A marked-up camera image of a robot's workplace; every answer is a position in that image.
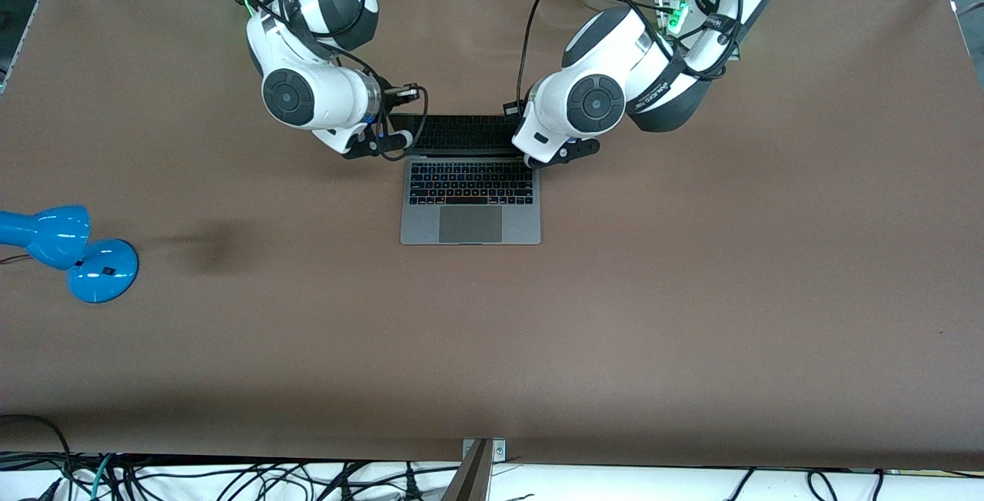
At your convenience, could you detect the grey laptop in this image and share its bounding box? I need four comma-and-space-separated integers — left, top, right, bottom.
388, 113, 542, 246

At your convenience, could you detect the brown table cover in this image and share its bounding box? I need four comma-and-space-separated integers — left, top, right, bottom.
0, 0, 984, 472

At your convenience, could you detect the blue desk lamp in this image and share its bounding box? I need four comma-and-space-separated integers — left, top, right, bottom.
0, 204, 141, 304

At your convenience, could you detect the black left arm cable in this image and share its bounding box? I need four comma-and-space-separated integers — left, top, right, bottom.
517, 0, 743, 114

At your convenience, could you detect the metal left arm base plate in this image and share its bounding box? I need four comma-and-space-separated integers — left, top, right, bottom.
653, 0, 743, 61

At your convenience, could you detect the small metal bracket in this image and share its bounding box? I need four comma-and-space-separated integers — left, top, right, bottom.
461, 438, 507, 462

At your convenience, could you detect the dark camera mount post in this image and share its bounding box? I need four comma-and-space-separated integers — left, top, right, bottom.
442, 440, 494, 501

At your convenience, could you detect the black looping floor cable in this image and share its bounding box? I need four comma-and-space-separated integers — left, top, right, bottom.
0, 413, 75, 486

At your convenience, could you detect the teal cable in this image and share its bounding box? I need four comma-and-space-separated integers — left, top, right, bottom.
91, 453, 116, 501

